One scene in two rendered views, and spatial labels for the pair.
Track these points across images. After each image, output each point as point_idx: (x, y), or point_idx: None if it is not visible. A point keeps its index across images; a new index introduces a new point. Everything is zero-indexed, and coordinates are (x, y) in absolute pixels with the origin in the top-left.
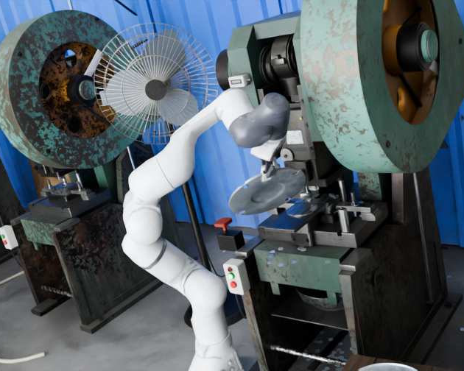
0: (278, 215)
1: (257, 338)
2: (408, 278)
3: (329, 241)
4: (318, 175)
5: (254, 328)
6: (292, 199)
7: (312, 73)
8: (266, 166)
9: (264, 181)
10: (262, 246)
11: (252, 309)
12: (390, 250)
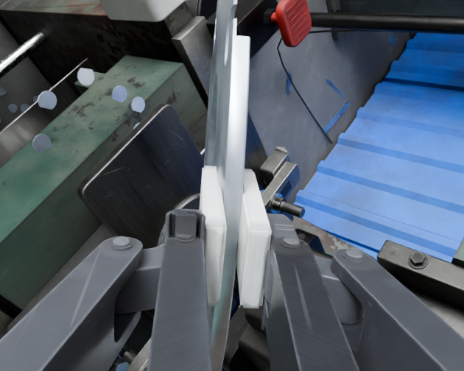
0: (255, 169)
1: (48, 6)
2: None
3: (76, 263)
4: (250, 351)
5: (62, 6)
6: (289, 215)
7: None
8: (177, 297)
9: (201, 182)
10: (179, 90)
11: (83, 11)
12: None
